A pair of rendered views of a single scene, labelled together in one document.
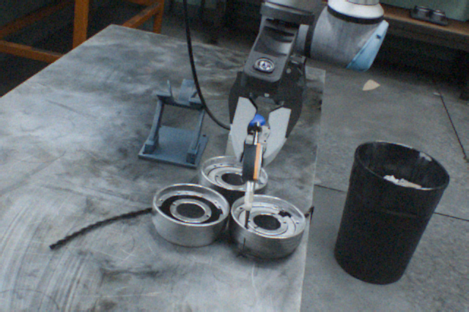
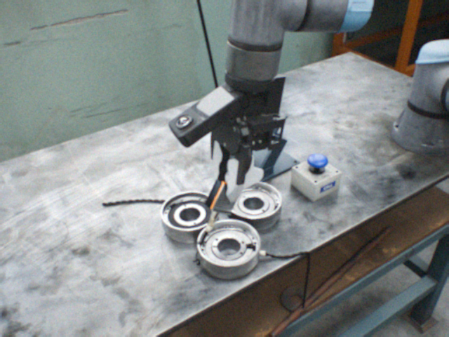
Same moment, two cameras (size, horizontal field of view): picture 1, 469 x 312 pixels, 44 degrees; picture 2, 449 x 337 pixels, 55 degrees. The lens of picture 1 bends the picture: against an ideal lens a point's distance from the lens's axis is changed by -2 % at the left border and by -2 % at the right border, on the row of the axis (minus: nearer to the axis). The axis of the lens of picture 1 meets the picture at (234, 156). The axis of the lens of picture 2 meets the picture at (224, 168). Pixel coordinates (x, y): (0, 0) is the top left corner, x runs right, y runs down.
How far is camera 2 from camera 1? 62 cm
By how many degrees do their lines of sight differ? 46
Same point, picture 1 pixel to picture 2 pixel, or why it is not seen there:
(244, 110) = (217, 152)
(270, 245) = (205, 264)
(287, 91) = (233, 147)
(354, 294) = not seen: outside the picture
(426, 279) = not seen: outside the picture
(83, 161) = (189, 156)
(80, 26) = (405, 44)
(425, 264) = not seen: outside the picture
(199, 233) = (172, 232)
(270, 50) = (200, 109)
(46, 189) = (147, 168)
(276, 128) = (231, 174)
